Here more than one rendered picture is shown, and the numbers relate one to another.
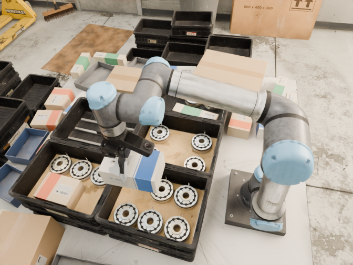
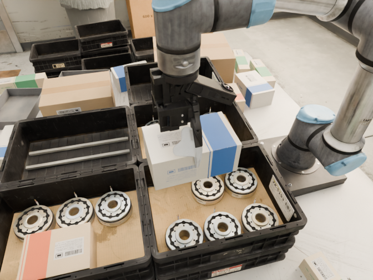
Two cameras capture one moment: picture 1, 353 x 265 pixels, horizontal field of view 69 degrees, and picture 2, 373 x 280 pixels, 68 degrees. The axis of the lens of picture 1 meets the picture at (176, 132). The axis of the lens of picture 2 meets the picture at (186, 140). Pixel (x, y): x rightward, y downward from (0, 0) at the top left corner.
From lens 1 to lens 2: 53 cm
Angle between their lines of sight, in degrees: 23
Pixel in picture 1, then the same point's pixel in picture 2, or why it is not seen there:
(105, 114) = (196, 13)
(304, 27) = not seen: hidden behind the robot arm
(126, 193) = (162, 213)
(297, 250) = (364, 189)
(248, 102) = not seen: outside the picture
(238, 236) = (307, 205)
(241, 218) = (301, 183)
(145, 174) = (222, 141)
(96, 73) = (10, 105)
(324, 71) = not seen: hidden behind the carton
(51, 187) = (45, 255)
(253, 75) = (218, 46)
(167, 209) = (227, 206)
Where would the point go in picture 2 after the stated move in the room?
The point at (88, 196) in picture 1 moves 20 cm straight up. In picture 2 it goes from (108, 245) to (91, 204)
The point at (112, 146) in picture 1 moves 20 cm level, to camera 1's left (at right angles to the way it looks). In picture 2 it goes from (177, 104) to (70, 144)
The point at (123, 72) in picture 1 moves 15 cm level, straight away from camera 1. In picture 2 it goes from (61, 83) to (46, 71)
